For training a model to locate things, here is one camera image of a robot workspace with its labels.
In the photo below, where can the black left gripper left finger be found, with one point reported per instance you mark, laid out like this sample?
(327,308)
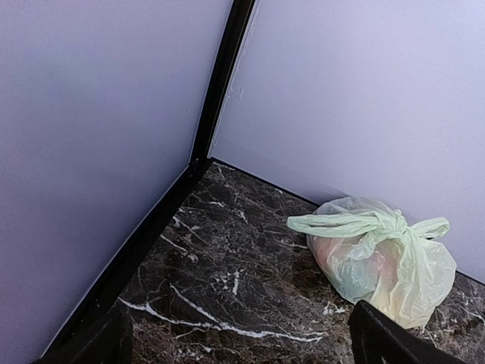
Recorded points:
(108,340)

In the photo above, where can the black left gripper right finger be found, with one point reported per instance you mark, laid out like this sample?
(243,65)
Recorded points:
(378,339)

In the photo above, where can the light green plastic bag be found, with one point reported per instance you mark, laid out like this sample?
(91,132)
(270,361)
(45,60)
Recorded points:
(369,252)

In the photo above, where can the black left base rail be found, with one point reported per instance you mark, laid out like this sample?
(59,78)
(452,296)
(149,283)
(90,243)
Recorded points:
(99,300)

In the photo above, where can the black rear left frame post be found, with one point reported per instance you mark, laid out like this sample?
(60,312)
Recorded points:
(233,34)

